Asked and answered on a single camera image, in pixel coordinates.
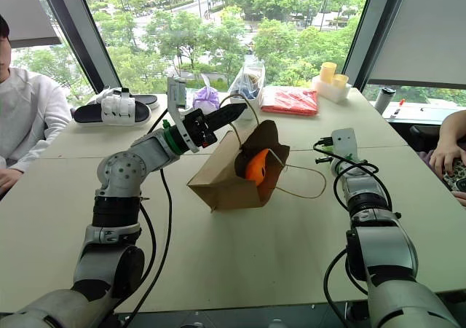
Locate floral patterned pouch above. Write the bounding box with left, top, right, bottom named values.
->
left=441, top=157, right=466, bottom=193

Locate orange plush toy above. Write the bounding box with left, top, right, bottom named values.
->
left=244, top=148, right=272, bottom=187

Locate grey roller blind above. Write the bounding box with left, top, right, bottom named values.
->
left=368, top=0, right=466, bottom=90
left=0, top=0, right=63, bottom=49

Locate red folded plastic packet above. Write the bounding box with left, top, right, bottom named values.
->
left=259, top=85, right=321, bottom=118

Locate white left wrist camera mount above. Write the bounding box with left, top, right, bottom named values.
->
left=166, top=76, right=202, bottom=154

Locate white rectangular plastic container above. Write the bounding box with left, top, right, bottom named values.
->
left=310, top=75, right=353, bottom=104

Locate black right elbow cable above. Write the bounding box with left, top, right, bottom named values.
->
left=323, top=247, right=369, bottom=328

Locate person in white sweater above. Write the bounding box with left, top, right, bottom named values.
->
left=0, top=14, right=73, bottom=198

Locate brown paper bag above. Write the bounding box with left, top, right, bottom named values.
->
left=186, top=93, right=328, bottom=213

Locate short black left arm cable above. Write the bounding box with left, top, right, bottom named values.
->
left=108, top=200, right=158, bottom=313

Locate clear plastic bag with items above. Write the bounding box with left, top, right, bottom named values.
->
left=226, top=59, right=266, bottom=122

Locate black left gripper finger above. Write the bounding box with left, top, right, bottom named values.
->
left=213, top=107, right=246, bottom=135
left=208, top=103, right=249, bottom=124

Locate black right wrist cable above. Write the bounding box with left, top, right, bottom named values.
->
left=312, top=140, right=393, bottom=212

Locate marker pen with red cap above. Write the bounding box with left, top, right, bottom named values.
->
left=390, top=98, right=406, bottom=120

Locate long black left arm cable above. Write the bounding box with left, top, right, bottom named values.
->
left=122, top=107, right=174, bottom=328

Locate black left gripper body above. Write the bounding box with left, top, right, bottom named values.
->
left=183, top=108, right=220, bottom=149

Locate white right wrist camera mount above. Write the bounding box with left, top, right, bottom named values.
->
left=330, top=127, right=360, bottom=162

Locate bare hand of sweater person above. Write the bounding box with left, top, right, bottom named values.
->
left=0, top=167, right=24, bottom=197

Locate black chair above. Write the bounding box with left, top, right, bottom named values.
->
left=408, top=123, right=442, bottom=155

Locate tall yellow plastic cup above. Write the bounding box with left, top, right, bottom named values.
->
left=320, top=61, right=338, bottom=85

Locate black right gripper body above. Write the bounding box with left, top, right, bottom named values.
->
left=315, top=135, right=334, bottom=164

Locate bare hand of seated person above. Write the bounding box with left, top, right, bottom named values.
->
left=428, top=142, right=466, bottom=184

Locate silver tumbler with black lid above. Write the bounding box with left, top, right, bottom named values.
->
left=374, top=86, right=398, bottom=115

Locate purple plastic bag bundle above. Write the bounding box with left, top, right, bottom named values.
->
left=191, top=73, right=221, bottom=116

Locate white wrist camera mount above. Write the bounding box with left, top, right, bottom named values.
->
left=330, top=127, right=360, bottom=162
left=166, top=76, right=202, bottom=154

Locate dark window frame pillar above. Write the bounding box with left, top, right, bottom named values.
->
left=36, top=0, right=112, bottom=94
left=341, top=0, right=389, bottom=93

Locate black and white slipper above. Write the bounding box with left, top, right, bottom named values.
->
left=74, top=89, right=153, bottom=127
left=87, top=86, right=160, bottom=111

